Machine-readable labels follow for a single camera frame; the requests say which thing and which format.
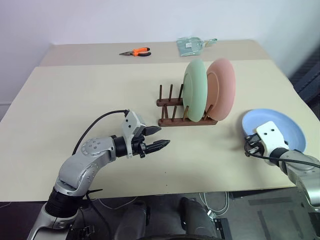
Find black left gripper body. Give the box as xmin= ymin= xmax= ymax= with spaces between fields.
xmin=129 ymin=124 xmax=149 ymax=160

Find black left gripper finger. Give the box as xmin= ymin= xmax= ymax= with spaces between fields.
xmin=144 ymin=138 xmax=172 ymax=154
xmin=145 ymin=125 xmax=163 ymax=138

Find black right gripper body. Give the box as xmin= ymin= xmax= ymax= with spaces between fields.
xmin=243 ymin=138 xmax=266 ymax=158

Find blue plate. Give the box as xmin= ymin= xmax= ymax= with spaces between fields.
xmin=241 ymin=107 xmax=307 ymax=154

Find wooden dish rack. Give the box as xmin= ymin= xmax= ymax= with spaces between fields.
xmin=156 ymin=83 xmax=219 ymax=127

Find pink plate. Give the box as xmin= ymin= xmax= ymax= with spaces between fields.
xmin=205 ymin=57 xmax=237 ymax=122

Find green plate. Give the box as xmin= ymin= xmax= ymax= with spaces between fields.
xmin=181 ymin=59 xmax=209 ymax=124

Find dark rounded shape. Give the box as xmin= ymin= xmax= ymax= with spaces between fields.
xmin=178 ymin=196 xmax=219 ymax=240

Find dark grey chair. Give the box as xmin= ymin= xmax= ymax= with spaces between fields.
xmin=288 ymin=50 xmax=320 ymax=106

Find light green packaged dustpan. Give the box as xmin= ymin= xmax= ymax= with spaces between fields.
xmin=176 ymin=36 xmax=218 ymax=58

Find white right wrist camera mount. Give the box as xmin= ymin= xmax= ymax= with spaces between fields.
xmin=254 ymin=120 xmax=289 ymax=166

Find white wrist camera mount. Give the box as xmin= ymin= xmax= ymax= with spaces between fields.
xmin=254 ymin=120 xmax=289 ymax=166
xmin=120 ymin=109 xmax=147 ymax=160

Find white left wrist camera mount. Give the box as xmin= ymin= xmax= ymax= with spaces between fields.
xmin=120 ymin=109 xmax=147 ymax=160

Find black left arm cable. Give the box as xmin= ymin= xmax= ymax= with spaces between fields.
xmin=71 ymin=109 xmax=131 ymax=156

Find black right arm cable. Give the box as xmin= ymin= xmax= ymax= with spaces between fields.
xmin=244 ymin=142 xmax=320 ymax=169

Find white cable under table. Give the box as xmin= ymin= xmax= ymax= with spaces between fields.
xmin=199 ymin=190 xmax=230 ymax=217

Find black cable under arm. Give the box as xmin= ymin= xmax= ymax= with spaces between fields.
xmin=83 ymin=188 xmax=112 ymax=240

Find orange handled pliers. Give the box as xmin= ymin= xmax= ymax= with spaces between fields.
xmin=118 ymin=46 xmax=153 ymax=58

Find black metal bracket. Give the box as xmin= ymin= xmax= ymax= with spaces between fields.
xmin=211 ymin=216 xmax=230 ymax=236

